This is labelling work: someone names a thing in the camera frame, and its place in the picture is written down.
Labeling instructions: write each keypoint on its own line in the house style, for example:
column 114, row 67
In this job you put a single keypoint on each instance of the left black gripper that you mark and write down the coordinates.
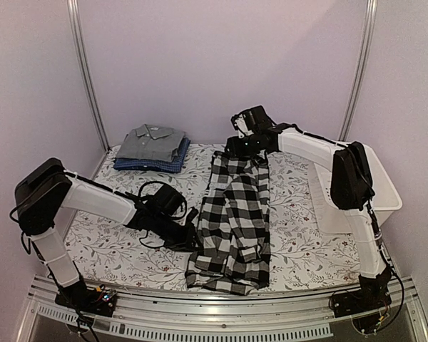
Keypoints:
column 186, row 242

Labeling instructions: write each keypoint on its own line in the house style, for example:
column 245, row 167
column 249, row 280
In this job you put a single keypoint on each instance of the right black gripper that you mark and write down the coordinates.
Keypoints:
column 235, row 149

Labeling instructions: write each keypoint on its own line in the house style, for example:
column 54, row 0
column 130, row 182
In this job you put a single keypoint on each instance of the black white checkered shirt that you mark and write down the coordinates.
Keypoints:
column 233, row 229

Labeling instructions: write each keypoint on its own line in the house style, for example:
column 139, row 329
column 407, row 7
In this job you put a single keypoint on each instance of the blue checkered shirt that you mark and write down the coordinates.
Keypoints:
column 172, row 167

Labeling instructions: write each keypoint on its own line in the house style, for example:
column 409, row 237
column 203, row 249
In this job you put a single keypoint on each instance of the grey polo shirt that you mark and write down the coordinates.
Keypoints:
column 151, row 142

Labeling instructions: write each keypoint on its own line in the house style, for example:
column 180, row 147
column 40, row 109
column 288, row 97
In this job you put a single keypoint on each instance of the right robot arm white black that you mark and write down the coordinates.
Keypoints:
column 351, row 191

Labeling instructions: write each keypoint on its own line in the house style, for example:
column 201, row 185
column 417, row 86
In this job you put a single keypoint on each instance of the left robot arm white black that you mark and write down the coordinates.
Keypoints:
column 51, row 187

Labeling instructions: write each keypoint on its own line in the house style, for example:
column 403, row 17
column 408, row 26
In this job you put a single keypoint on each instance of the white plastic basket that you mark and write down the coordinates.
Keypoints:
column 330, row 219

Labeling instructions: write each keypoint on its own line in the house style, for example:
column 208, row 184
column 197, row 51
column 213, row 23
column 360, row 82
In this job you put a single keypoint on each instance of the floral patterned table cloth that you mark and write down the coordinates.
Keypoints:
column 302, row 257

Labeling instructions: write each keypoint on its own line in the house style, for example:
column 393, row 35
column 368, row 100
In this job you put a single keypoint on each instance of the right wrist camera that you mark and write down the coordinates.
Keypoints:
column 251, row 121

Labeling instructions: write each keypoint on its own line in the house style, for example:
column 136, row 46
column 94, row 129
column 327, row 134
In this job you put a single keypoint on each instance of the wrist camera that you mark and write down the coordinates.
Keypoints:
column 251, row 121
column 168, row 200

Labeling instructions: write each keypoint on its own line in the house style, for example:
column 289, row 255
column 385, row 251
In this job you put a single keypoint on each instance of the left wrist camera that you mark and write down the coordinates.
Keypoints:
column 168, row 200

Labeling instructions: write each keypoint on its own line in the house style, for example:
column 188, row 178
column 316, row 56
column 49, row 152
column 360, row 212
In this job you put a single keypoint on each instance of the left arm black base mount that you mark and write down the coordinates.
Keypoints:
column 99, row 300

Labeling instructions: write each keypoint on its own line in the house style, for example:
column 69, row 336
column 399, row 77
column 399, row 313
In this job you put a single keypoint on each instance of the right aluminium frame post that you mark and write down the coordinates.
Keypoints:
column 361, row 67

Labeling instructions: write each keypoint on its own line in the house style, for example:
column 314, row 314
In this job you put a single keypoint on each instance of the aluminium frame post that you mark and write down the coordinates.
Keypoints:
column 361, row 67
column 81, row 54

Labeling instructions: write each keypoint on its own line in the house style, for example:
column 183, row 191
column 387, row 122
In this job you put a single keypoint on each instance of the aluminium front rail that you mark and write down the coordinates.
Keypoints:
column 160, row 315

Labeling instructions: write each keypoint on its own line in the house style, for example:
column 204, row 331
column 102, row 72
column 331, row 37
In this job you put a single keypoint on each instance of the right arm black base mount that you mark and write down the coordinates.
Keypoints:
column 347, row 303

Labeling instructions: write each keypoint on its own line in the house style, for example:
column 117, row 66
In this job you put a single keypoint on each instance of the left aluminium frame post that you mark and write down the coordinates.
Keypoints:
column 81, row 54

